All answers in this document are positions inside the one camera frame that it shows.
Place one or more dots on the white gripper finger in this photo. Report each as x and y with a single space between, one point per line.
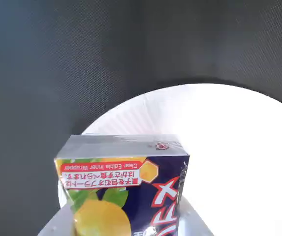
60 222
192 221

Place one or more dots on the yellow and navy candy box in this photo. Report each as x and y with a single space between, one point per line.
121 184

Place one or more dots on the white round dish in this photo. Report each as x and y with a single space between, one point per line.
229 147

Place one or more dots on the dark grey mat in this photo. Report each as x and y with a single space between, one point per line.
57 61

